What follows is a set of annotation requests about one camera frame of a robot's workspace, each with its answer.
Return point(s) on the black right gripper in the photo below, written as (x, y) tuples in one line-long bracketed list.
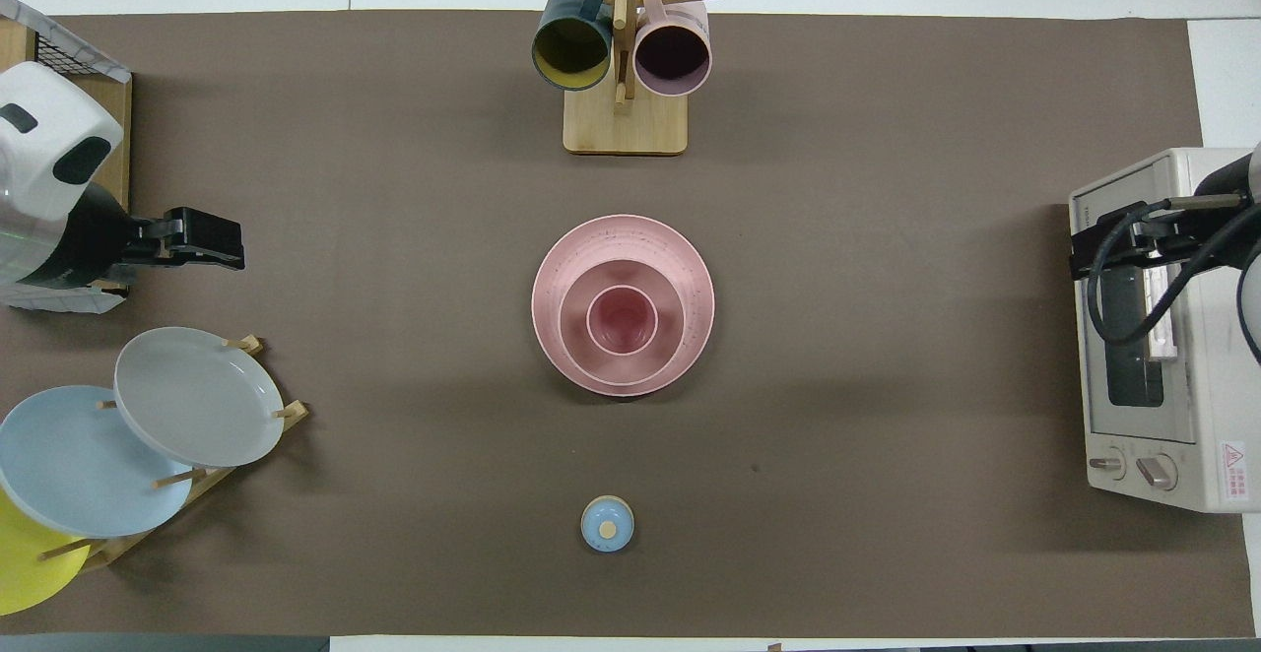
[(1222, 224)]

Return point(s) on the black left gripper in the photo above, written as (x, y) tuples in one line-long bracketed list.
[(89, 238)]

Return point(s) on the pink cup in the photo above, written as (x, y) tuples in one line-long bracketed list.
[(623, 320)]

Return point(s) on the pink bowl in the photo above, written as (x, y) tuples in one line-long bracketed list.
[(665, 347)]

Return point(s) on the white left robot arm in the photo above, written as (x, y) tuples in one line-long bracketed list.
[(49, 140)]

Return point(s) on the grey plate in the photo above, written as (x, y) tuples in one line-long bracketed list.
[(197, 396)]

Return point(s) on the white patterned cloth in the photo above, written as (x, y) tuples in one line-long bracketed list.
[(59, 302)]

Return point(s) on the white toaster oven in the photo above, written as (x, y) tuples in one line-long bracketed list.
[(1212, 386)]

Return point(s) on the wooden plate rack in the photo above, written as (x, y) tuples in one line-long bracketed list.
[(294, 414)]

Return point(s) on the silver toaster oven knob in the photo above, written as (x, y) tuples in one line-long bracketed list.
[(1157, 473), (1107, 465)]

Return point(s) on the brown table mat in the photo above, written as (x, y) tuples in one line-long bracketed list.
[(887, 238)]

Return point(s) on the light blue plate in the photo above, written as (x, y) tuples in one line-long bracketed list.
[(69, 465)]

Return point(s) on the pink plate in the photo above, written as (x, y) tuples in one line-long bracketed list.
[(552, 268)]

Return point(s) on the yellow plate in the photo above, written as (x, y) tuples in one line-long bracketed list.
[(30, 563)]

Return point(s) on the dark teal mug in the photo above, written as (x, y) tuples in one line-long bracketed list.
[(571, 46)]

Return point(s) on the wooden mug tree stand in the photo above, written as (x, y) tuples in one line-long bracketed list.
[(626, 130)]

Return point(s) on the light pink mug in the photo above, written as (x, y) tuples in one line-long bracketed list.
[(673, 56)]

